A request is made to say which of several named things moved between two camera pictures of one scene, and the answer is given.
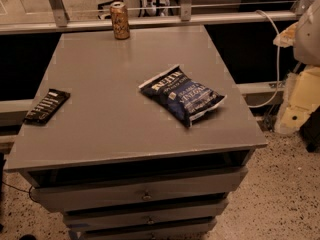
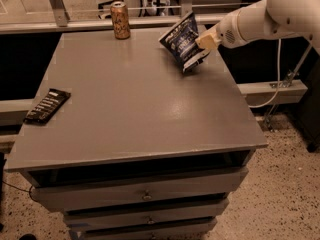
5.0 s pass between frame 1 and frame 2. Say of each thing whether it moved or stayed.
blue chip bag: moved
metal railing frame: stayed
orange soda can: stayed
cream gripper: moved
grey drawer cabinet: stayed
